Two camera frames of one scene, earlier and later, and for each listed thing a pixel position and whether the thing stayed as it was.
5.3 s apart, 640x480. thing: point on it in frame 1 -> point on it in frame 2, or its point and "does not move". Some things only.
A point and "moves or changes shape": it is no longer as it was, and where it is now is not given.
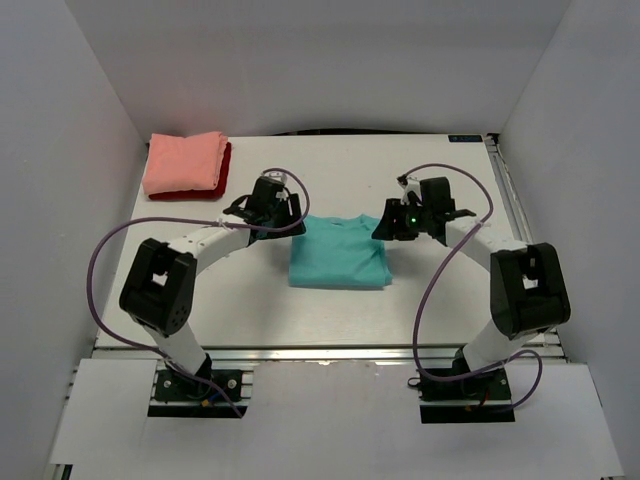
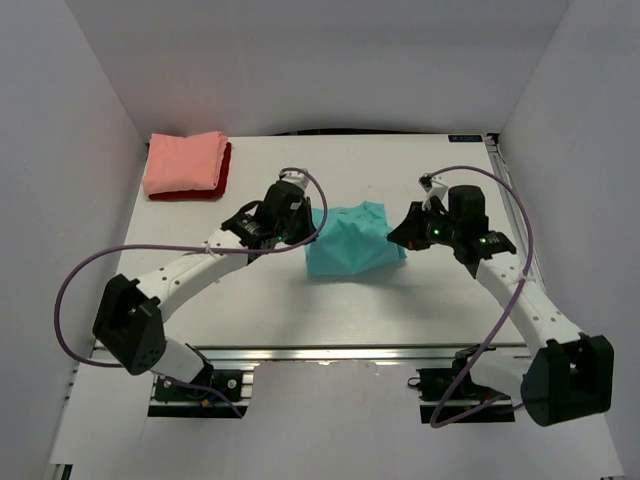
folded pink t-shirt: (175, 163) does not move
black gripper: (277, 174) -> (299, 179)
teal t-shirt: (339, 251) moves or changes shape
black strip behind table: (373, 132) does not move
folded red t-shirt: (215, 192) does not move
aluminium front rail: (314, 352) does not move
